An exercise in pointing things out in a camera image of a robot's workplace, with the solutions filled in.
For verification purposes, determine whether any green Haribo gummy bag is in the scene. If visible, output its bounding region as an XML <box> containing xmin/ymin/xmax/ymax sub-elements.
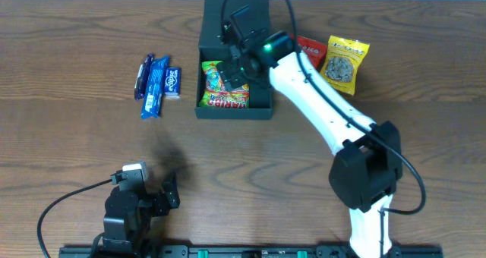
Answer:
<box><xmin>199</xmin><ymin>61</ymin><xmax>250</xmax><ymax>109</ymax></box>

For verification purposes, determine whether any red Hacks candy bag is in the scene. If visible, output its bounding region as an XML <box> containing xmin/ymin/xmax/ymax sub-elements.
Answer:
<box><xmin>289</xmin><ymin>34</ymin><xmax>327</xmax><ymax>71</ymax></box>

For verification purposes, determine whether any blue Oreo cookie pack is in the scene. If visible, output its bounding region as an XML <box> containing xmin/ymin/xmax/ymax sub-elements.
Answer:
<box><xmin>140</xmin><ymin>55</ymin><xmax>170</xmax><ymax>120</ymax></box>

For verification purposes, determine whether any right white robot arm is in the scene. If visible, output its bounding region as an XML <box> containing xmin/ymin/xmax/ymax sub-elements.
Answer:
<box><xmin>219</xmin><ymin>30</ymin><xmax>402</xmax><ymax>257</ymax></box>

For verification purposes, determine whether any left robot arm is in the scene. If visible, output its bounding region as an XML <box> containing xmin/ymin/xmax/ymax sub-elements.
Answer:
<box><xmin>102</xmin><ymin>171</ymin><xmax>180</xmax><ymax>257</ymax></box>

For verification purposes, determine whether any dark green open box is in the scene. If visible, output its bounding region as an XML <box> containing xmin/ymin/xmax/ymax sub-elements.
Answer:
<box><xmin>194</xmin><ymin>0</ymin><xmax>274</xmax><ymax>121</ymax></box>

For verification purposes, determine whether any blue Eclipse mint box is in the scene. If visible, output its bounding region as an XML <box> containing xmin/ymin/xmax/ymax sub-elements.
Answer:
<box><xmin>164</xmin><ymin>67</ymin><xmax>181</xmax><ymax>98</ymax></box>

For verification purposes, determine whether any yellow Hacks candy bag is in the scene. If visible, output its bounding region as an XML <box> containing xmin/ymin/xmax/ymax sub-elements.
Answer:
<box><xmin>320</xmin><ymin>36</ymin><xmax>370</xmax><ymax>96</ymax></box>

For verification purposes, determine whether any dark purple snack bar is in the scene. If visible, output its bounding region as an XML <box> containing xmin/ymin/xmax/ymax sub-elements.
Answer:
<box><xmin>134</xmin><ymin>53</ymin><xmax>155</xmax><ymax>100</ymax></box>

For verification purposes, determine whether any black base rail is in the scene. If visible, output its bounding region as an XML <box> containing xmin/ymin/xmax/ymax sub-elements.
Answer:
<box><xmin>58</xmin><ymin>244</ymin><xmax>444</xmax><ymax>258</ymax></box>

